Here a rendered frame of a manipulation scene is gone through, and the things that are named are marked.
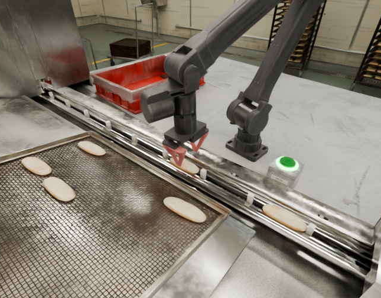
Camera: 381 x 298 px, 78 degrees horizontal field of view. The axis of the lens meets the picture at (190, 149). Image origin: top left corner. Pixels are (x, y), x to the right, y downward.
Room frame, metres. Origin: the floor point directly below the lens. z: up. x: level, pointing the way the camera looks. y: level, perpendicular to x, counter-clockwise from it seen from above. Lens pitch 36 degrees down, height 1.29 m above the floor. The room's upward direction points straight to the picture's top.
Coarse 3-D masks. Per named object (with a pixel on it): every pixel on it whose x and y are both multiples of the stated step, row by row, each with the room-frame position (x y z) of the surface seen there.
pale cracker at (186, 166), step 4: (172, 160) 0.53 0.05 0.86; (184, 160) 0.53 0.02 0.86; (176, 164) 0.51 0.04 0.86; (184, 164) 0.51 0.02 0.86; (188, 164) 0.51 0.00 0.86; (192, 164) 0.51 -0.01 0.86; (180, 168) 0.50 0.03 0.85; (184, 168) 0.50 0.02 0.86; (188, 168) 0.50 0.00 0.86; (192, 168) 0.50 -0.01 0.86; (196, 168) 0.50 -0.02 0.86; (188, 172) 0.49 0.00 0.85; (192, 172) 0.48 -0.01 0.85; (196, 172) 0.48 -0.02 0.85
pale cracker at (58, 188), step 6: (48, 180) 0.37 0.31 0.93; (54, 180) 0.37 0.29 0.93; (60, 180) 0.37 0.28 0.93; (48, 186) 0.35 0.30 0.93; (54, 186) 0.35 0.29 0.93; (60, 186) 0.35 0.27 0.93; (66, 186) 0.36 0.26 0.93; (54, 192) 0.34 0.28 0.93; (60, 192) 0.34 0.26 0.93; (66, 192) 0.34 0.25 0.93; (72, 192) 0.34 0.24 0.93; (60, 198) 0.32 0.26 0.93; (66, 198) 0.32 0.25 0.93; (72, 198) 0.33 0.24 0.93
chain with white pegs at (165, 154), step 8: (64, 104) 0.94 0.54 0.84; (80, 112) 0.86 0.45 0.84; (88, 112) 0.82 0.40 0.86; (96, 120) 0.80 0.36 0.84; (112, 128) 0.74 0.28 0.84; (136, 136) 0.65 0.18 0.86; (200, 176) 0.47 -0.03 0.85; (216, 184) 0.46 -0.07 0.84; (232, 192) 0.42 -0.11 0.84; (248, 200) 0.38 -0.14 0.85; (312, 224) 0.31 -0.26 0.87; (312, 232) 0.29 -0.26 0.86; (320, 240) 0.29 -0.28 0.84; (336, 248) 0.27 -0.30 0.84; (352, 256) 0.25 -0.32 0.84; (368, 264) 0.24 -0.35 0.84
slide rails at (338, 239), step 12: (48, 96) 0.99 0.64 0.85; (60, 96) 0.99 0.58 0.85; (84, 108) 0.88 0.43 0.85; (108, 120) 0.78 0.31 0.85; (132, 132) 0.69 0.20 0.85; (156, 144) 0.62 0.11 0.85; (156, 156) 0.56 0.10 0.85; (204, 168) 0.51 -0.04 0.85; (204, 180) 0.46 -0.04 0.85; (216, 180) 0.46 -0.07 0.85; (228, 180) 0.46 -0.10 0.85; (228, 192) 0.41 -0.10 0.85; (240, 192) 0.41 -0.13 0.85; (252, 192) 0.41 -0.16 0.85; (264, 204) 0.38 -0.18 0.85; (276, 204) 0.38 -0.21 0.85; (300, 216) 0.34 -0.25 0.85; (288, 228) 0.31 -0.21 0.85; (324, 228) 0.31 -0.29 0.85; (312, 240) 0.28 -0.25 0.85; (336, 240) 0.28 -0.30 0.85; (348, 240) 0.28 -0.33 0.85; (336, 252) 0.25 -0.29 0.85; (360, 252) 0.25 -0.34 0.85; (372, 252) 0.25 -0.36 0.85; (360, 264) 0.23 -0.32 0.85
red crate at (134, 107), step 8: (144, 80) 1.26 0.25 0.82; (152, 80) 1.26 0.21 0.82; (200, 80) 1.19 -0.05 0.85; (96, 88) 1.08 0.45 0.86; (128, 88) 1.15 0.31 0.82; (136, 88) 1.15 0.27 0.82; (104, 96) 1.03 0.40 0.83; (112, 96) 0.98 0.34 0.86; (120, 104) 0.94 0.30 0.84; (128, 104) 0.91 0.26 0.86; (136, 104) 0.89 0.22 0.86; (136, 112) 0.88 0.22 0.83
